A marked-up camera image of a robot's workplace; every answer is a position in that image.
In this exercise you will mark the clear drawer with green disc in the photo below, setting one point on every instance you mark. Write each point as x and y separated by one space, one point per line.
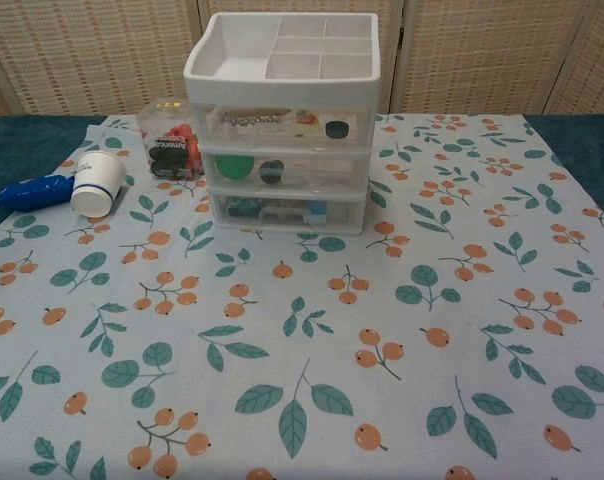
322 167

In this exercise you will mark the small green box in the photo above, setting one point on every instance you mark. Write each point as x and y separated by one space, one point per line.
242 206

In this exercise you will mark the dark round cap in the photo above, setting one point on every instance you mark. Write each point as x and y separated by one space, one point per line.
272 171
337 129

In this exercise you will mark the green round disc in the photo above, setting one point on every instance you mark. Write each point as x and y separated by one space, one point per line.
236 166

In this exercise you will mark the floral leaf berry tablecloth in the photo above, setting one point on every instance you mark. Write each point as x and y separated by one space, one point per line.
302 350

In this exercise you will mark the small card with red picture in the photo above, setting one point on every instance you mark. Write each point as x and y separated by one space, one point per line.
307 123

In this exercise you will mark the clear plastic box with toys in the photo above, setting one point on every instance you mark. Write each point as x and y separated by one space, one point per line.
172 145

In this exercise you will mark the white paper cup blue stripe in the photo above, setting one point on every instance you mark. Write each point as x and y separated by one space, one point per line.
94 185

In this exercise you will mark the blue snack packet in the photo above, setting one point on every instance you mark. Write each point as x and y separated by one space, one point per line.
37 192

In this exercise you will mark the woven rattan folding screen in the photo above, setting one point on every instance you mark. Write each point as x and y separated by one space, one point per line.
82 55

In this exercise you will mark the teal table cover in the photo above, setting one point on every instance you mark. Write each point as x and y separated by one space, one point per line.
12 145

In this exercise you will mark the white drawer organizer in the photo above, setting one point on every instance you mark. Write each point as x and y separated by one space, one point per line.
232 50

